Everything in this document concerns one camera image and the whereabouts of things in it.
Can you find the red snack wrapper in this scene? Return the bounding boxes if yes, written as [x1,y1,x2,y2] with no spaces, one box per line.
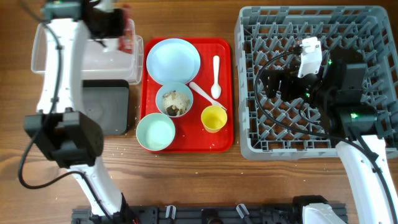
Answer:
[118,4,134,54]

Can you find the yellow plastic cup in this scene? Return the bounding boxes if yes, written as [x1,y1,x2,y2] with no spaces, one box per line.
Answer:
[201,105,228,133]

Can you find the light blue food bowl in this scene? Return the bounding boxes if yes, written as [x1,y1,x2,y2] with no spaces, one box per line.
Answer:
[155,82,193,118]

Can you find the rice and food leftovers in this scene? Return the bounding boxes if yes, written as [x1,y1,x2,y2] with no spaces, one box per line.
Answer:
[162,90,190,116]

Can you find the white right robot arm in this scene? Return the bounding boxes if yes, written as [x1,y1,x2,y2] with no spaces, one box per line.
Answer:
[254,49,397,223]

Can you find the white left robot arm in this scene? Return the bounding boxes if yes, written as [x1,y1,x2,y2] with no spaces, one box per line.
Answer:
[24,1,134,223]

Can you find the clear plastic waste bin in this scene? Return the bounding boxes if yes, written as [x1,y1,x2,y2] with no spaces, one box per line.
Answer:
[30,18,144,85]

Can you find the grey dishwasher rack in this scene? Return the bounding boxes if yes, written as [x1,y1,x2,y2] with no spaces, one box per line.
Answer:
[234,6,397,160]

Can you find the black waste tray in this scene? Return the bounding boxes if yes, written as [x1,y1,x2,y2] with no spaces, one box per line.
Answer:
[83,80,129,136]

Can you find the white plastic spoon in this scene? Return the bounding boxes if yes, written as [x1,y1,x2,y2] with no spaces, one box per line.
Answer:
[211,55,221,99]

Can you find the light blue plate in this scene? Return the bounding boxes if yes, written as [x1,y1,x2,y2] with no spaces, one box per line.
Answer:
[146,39,201,85]

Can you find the white plastic fork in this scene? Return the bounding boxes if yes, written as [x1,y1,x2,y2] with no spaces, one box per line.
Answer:
[188,82,227,111]

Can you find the red serving tray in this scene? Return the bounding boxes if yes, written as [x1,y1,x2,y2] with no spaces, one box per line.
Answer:
[139,37,234,153]

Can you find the mint green bowl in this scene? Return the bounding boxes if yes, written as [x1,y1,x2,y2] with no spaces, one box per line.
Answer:
[136,113,176,152]

